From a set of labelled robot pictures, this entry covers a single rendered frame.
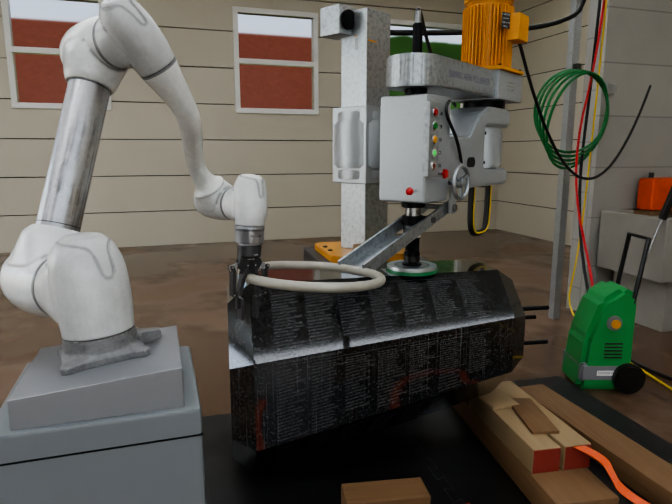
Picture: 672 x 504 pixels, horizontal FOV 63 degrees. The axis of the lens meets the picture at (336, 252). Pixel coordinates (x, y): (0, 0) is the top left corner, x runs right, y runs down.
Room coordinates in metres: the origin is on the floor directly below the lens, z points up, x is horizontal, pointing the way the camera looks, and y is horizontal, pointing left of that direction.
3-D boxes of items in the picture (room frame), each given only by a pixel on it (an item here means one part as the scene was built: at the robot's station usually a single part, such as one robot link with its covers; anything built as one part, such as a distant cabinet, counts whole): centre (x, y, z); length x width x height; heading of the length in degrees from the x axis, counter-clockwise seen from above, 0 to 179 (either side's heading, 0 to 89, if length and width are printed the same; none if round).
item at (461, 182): (2.31, -0.49, 1.20); 0.15 x 0.10 x 0.15; 141
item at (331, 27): (3.09, -0.01, 2.00); 0.20 x 0.18 x 0.15; 14
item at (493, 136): (2.81, -0.73, 1.34); 0.19 x 0.19 x 0.20
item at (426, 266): (2.29, -0.32, 0.84); 0.21 x 0.21 x 0.01
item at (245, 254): (1.66, 0.27, 1.00); 0.08 x 0.07 x 0.09; 126
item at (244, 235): (1.67, 0.27, 1.07); 0.09 x 0.09 x 0.06
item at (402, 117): (2.36, -0.37, 1.32); 0.36 x 0.22 x 0.45; 141
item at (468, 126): (2.59, -0.58, 1.30); 0.74 x 0.23 x 0.49; 141
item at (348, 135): (3.02, -0.34, 1.36); 0.74 x 0.34 x 0.25; 62
